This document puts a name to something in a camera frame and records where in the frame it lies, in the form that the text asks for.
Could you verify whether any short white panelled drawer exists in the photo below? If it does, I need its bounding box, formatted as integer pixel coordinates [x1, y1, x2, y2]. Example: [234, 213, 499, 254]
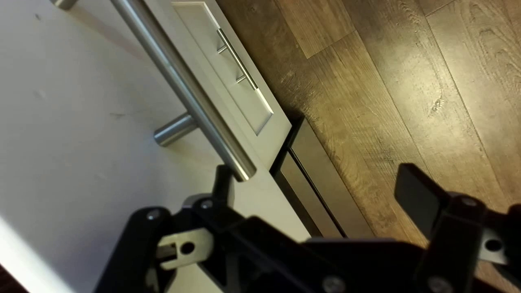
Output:
[161, 0, 296, 171]

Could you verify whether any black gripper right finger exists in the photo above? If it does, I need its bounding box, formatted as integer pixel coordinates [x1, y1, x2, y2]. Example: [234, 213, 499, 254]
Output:
[392, 161, 521, 293]

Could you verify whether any long steel drawer handle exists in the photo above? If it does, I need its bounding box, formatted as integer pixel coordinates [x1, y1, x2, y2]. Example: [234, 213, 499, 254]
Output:
[50, 0, 258, 184]

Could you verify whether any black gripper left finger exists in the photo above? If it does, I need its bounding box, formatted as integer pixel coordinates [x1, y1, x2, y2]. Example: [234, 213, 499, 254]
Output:
[94, 163, 338, 293]

